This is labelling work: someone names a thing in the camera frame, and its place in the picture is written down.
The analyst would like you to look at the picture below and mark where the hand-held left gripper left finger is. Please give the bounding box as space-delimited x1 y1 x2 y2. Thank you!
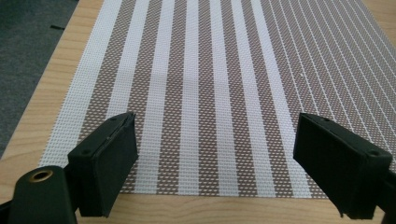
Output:
66 111 139 218

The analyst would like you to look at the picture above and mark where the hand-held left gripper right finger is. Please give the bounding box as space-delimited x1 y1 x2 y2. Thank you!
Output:
292 112 394 220

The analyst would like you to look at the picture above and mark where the brown white striped woven placemat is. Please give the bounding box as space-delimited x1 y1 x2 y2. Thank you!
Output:
37 0 396 199

